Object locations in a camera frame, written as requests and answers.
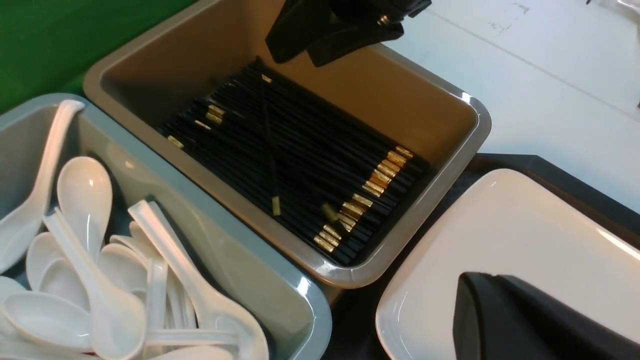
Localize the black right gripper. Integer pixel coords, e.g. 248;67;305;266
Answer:
265;0;433;68

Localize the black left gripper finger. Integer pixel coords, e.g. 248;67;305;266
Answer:
452;272;640;360

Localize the large white square plate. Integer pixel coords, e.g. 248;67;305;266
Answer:
375;169;640;360

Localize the brown plastic bin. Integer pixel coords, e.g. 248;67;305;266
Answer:
83;0;492;289

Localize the pile of black chopsticks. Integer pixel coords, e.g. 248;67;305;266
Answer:
156;57;432;267

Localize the black serving tray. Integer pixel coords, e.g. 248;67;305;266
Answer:
322;153;640;360

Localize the blue plastic bin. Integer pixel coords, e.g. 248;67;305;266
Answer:
0;93;333;360

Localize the green cloth backdrop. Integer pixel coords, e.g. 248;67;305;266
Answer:
0;0;193;113

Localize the pile of white spoons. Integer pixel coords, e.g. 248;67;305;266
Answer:
0;94;270;360

